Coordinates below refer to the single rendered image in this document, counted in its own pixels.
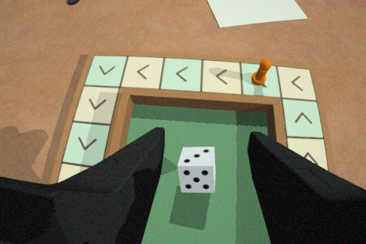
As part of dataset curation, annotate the white die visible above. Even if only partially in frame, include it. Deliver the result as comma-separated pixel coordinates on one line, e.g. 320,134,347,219
177,146,216,193

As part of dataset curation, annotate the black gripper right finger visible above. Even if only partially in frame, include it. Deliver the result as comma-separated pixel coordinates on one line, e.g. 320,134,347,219
247,131,366,244

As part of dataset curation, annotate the orange game pawn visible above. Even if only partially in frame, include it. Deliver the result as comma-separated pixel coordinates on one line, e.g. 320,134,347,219
251,59,271,86

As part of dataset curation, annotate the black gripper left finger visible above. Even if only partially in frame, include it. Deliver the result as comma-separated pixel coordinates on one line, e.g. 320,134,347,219
0,127,165,244

